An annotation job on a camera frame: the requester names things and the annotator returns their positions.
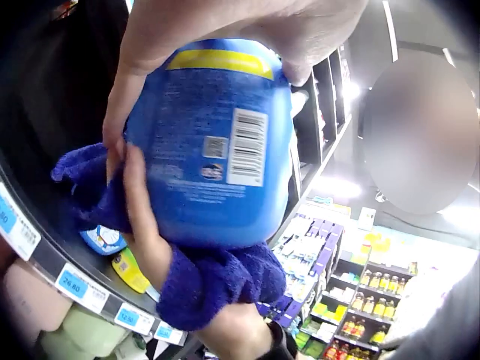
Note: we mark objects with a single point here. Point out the person's left hand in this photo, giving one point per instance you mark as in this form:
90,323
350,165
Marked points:
243,22

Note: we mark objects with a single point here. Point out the black cubby shelf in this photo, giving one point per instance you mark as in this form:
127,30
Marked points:
330,112

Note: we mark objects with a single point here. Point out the black wrist band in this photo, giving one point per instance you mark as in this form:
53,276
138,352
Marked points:
279,343

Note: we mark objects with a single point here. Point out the person's right fingers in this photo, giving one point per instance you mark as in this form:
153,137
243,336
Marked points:
140,195

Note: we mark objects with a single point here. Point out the full shop shelf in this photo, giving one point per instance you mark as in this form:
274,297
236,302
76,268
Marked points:
82,285
375,296

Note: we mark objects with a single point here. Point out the person's right hand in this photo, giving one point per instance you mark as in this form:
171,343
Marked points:
232,330

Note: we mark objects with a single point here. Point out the large blue detergent bottle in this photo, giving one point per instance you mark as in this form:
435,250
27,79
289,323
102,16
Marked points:
210,150

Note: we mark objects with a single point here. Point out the person's left thumb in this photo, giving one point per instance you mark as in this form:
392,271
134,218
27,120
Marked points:
118,112

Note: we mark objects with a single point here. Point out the blue cleaning cloth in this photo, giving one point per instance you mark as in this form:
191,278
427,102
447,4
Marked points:
225,285

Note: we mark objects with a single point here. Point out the person's left fingers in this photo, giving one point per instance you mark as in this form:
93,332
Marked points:
298,71

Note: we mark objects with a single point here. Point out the person's body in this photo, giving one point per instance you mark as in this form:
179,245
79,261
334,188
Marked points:
442,318

